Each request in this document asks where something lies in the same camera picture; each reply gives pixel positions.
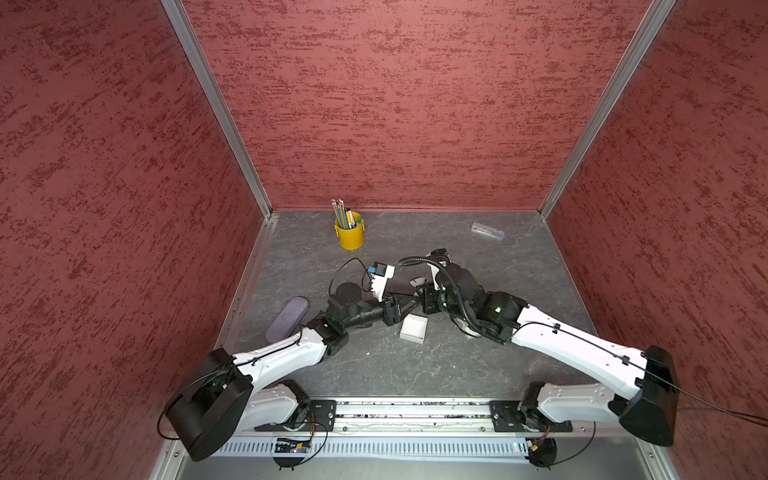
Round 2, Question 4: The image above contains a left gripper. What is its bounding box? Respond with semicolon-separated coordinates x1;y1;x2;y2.
344;288;421;330

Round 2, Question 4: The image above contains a white jewelry box base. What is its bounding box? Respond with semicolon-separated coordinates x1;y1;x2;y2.
399;314;428;344

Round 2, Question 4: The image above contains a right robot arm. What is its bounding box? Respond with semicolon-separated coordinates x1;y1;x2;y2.
412;256;679;447

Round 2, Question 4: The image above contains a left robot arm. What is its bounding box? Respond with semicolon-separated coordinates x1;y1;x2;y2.
160;282;418;461

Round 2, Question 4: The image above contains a purple glasses case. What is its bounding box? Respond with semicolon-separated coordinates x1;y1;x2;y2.
265;296;310;344

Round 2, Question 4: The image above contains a yellow pencil cup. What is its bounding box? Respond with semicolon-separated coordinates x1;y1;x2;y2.
334;211;365;251

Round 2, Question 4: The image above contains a clear plastic pencil case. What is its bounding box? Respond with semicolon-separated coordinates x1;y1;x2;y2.
471;222;505;241

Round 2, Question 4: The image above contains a bundle of coloured pencils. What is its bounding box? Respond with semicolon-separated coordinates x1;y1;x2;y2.
331;199;358;230

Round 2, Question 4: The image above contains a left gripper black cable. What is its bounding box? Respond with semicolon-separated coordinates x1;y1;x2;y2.
328;257;376;298

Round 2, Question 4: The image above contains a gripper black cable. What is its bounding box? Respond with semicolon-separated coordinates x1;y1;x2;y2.
397;256;475;325
328;257;376;298

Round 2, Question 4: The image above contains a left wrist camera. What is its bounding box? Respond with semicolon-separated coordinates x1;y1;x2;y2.
368;262;395;302

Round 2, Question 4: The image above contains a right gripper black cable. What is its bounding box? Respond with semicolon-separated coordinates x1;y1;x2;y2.
397;256;475;325

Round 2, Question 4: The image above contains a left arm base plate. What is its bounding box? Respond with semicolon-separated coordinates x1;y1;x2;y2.
254;399;338;433

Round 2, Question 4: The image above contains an aluminium front rail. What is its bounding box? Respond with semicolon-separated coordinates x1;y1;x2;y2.
170;395;658;438

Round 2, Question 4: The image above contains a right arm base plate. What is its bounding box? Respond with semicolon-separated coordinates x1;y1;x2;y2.
488;400;573;433

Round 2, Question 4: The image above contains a white slotted cable duct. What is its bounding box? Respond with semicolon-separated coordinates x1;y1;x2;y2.
213;436;528;463

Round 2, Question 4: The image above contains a left aluminium corner post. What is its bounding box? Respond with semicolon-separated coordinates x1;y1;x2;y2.
161;0;273;221

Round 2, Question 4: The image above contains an aluminium corner post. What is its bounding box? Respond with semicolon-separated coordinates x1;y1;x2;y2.
538;0;676;221
161;0;273;221

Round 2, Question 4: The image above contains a right aluminium corner post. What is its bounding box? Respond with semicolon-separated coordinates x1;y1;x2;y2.
538;0;676;221

